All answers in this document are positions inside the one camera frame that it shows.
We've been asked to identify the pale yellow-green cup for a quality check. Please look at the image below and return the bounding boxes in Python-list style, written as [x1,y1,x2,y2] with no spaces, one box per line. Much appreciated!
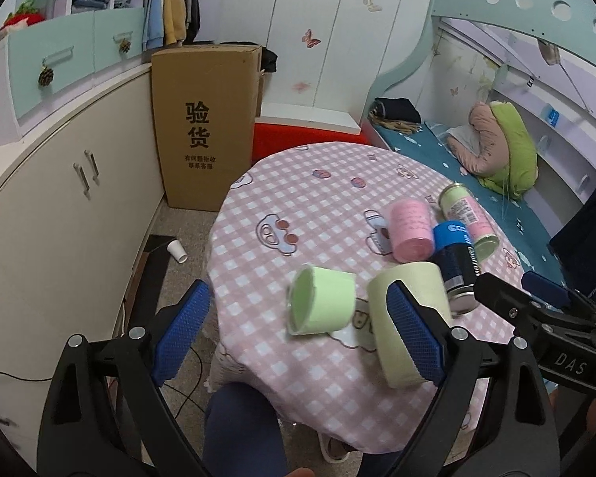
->
[367,262,451,389]

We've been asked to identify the white paper cup on floor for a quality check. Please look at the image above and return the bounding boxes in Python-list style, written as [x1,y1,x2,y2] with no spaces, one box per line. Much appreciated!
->
[166,239,188,264]

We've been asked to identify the light green plastic cup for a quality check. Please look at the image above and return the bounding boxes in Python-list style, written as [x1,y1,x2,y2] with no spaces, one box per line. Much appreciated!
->
[287,265,356,336]

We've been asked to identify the blue black CoolTowel can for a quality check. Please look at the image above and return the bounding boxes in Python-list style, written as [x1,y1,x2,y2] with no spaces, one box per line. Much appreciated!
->
[432,221,480,316]

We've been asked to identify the teal patterned bed mattress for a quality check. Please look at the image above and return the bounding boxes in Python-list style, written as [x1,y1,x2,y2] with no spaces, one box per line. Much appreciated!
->
[363,121,564,284]

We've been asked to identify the pink green labelled can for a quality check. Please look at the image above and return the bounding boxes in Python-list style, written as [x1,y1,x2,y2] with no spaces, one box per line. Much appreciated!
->
[438,183,499,263]

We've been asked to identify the pink cylindrical can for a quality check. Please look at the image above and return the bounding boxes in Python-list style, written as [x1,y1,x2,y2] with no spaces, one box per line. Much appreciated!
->
[389,198,435,263]

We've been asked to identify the dark blue trouser leg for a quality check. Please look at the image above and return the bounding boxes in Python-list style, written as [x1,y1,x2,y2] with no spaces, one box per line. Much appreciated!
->
[202,382,288,477]

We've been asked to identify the pink pillow on bed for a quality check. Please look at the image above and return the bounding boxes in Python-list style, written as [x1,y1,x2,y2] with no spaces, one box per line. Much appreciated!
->
[447,102,509,178]

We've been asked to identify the pink checkered tablecloth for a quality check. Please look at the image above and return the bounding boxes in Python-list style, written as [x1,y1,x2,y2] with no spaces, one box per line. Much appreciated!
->
[204,141,534,456]

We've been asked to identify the red storage box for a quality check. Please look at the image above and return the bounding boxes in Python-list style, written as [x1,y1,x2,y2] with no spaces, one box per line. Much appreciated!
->
[252,123,370,164]

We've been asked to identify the folded dark clothes on bed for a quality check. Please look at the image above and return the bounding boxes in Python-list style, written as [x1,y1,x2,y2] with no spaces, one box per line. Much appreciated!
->
[368,97,422,135]

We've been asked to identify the large brown cardboard box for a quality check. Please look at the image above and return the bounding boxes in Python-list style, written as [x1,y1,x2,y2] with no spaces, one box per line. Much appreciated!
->
[150,44,263,212]

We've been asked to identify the white board on red box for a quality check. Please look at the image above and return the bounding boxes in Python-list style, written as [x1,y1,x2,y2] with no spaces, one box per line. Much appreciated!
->
[255,102,360,136]

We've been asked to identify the mint green drawer unit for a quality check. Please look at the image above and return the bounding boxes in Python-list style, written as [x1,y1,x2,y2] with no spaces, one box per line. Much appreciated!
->
[7,8,145,117]

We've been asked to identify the hanging clothes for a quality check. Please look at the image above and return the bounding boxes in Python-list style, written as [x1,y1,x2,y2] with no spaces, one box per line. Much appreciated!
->
[142,0,201,50]

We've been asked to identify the red plush toy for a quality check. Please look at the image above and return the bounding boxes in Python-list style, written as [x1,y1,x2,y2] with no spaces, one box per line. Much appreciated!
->
[0,0,45,33]

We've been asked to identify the black cable on floor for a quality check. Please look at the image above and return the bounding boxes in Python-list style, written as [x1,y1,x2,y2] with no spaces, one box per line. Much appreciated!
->
[0,341,210,418]

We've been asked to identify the cream cabinet with handles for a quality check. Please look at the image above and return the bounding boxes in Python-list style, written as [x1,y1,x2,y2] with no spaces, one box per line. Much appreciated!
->
[0,65,163,462]

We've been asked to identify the mint bunk bed frame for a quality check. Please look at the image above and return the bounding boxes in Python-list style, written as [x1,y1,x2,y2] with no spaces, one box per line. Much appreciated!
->
[362,0,596,230]

